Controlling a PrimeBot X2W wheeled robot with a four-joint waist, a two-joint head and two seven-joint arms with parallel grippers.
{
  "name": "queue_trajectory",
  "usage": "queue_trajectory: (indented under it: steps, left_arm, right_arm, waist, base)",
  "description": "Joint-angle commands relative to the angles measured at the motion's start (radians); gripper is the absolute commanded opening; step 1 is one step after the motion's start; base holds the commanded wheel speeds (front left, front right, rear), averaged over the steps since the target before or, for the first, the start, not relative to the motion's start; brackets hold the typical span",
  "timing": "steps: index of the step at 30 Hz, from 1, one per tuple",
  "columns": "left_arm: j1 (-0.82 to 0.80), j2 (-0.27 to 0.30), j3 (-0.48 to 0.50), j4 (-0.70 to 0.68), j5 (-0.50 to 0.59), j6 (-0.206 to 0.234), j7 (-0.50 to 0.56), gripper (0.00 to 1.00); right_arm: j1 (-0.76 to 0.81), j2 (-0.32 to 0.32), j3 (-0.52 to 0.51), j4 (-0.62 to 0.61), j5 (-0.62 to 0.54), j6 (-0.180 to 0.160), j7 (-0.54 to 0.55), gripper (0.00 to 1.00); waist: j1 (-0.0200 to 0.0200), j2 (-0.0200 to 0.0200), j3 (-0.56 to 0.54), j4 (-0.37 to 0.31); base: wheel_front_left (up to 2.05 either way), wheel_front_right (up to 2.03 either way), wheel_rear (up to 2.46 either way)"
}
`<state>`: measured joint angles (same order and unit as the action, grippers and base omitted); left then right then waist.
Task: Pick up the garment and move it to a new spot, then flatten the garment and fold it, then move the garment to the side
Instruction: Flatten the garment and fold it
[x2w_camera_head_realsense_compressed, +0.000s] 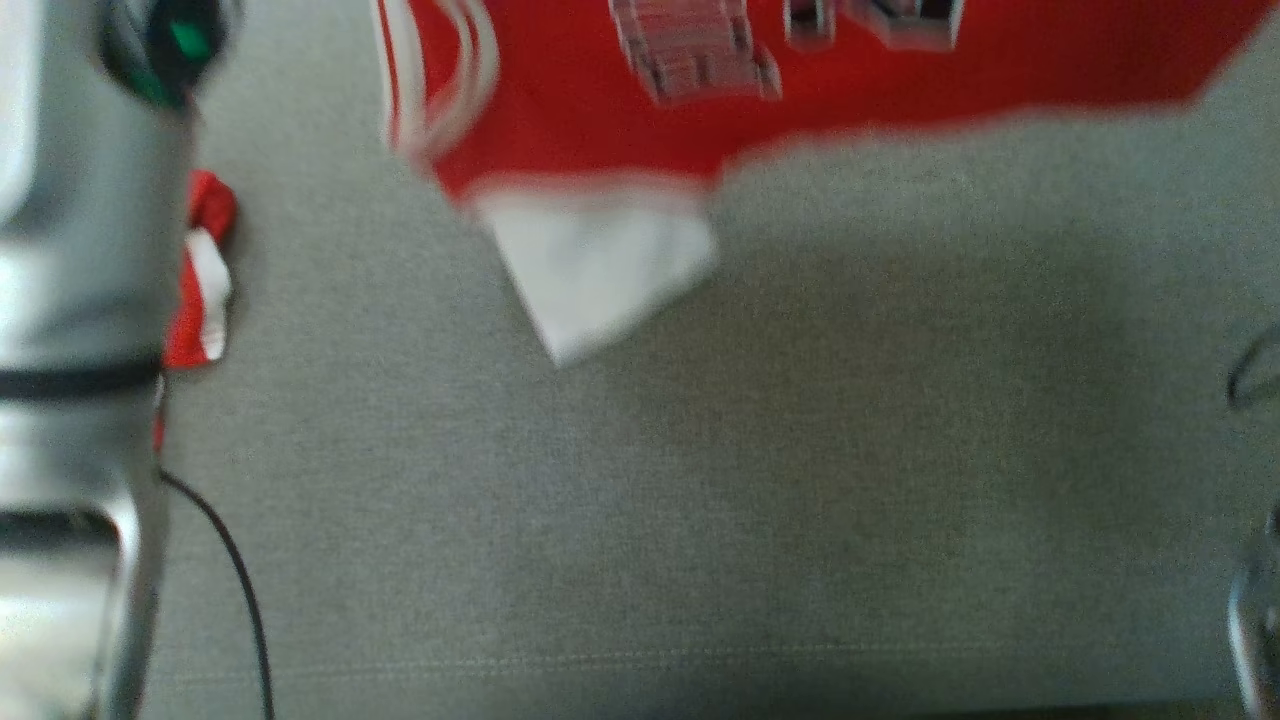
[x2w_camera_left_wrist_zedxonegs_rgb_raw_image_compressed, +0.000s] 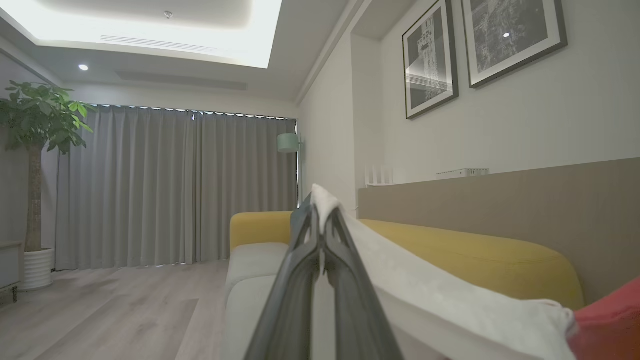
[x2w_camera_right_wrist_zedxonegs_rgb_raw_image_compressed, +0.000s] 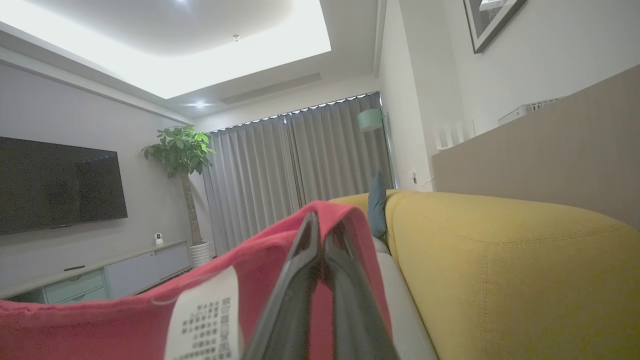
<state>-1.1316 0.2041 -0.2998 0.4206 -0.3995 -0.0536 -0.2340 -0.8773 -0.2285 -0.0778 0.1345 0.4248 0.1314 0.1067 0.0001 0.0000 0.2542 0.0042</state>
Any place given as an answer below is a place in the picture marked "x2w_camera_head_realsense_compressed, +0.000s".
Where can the wide grey sofa cushion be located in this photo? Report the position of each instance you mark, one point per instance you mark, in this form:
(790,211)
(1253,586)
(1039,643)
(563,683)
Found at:
(700,520)

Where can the red shorts with white stripe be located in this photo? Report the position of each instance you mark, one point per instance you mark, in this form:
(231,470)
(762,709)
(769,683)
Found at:
(205,200)

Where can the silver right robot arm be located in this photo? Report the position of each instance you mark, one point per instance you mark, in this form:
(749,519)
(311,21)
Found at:
(1262,620)

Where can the red basketball jersey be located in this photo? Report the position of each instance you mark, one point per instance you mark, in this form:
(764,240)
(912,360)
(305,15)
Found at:
(800,130)

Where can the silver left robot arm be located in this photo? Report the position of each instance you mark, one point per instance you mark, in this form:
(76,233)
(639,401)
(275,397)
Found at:
(80,250)

